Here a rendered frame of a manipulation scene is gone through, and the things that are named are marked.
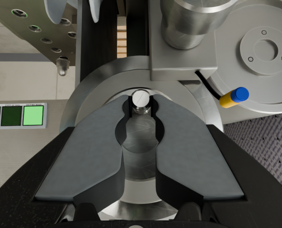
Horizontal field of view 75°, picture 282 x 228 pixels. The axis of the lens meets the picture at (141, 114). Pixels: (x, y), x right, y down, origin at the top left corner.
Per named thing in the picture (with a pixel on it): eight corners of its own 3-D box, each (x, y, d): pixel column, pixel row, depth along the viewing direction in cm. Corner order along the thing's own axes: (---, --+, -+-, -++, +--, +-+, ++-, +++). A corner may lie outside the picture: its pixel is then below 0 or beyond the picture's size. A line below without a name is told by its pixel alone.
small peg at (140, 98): (135, 84, 12) (155, 93, 12) (137, 95, 15) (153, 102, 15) (126, 103, 12) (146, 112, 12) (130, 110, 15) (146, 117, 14)
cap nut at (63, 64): (66, 57, 50) (65, 73, 49) (72, 63, 54) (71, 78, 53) (53, 58, 50) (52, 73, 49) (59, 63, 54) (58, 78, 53)
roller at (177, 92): (200, 64, 16) (215, 200, 15) (166, 110, 42) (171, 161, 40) (72, 73, 17) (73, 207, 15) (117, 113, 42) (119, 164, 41)
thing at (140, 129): (85, 176, 14) (98, 82, 15) (93, 172, 16) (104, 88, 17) (183, 187, 14) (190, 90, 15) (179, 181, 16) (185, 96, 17)
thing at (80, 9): (84, -71, 20) (79, 90, 18) (117, 41, 44) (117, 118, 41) (80, -71, 20) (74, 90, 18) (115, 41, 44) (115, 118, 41)
